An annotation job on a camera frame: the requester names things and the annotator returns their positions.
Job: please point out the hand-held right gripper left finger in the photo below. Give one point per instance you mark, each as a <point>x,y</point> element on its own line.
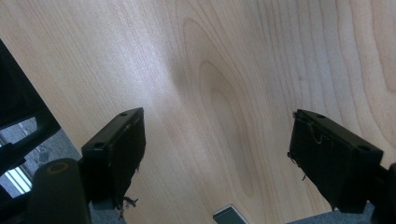
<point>118,155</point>

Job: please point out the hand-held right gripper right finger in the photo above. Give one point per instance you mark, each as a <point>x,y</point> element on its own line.
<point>333,161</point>

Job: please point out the silver aluminium profile bar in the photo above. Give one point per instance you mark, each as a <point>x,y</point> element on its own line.
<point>15,180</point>

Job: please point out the black metal stand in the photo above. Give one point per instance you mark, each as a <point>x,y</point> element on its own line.
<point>18,99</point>

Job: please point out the small grey device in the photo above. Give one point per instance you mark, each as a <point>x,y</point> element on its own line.
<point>229,216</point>

